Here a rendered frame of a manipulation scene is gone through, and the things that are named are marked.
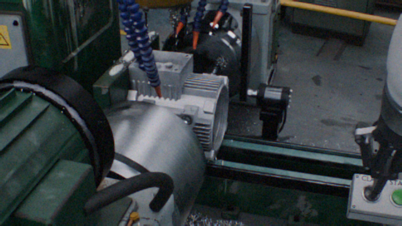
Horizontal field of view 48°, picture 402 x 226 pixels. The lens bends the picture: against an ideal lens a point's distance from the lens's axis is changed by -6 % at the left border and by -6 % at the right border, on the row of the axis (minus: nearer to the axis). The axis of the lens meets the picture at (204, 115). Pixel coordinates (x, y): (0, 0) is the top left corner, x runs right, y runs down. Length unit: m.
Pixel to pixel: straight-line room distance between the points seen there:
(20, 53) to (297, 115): 0.91
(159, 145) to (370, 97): 1.08
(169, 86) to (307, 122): 0.61
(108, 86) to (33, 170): 0.53
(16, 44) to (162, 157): 0.42
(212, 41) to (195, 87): 0.24
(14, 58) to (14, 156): 0.58
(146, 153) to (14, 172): 0.35
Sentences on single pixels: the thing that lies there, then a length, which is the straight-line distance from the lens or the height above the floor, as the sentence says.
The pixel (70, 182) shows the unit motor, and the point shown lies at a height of 1.31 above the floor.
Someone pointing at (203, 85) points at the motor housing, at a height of 1.11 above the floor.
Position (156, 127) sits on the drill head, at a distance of 0.83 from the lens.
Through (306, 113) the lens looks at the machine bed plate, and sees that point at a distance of 1.58.
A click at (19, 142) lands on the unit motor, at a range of 0.49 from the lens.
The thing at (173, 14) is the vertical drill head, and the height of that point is 1.27.
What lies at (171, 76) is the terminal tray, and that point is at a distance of 1.04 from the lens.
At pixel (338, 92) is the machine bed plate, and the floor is 0.80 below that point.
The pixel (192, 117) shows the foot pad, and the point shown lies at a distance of 1.02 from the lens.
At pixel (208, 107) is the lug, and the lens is 1.02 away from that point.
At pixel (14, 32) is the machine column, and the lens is 1.01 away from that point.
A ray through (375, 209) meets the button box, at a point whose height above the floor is 1.05.
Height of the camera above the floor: 1.60
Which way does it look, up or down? 31 degrees down
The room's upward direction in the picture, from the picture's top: straight up
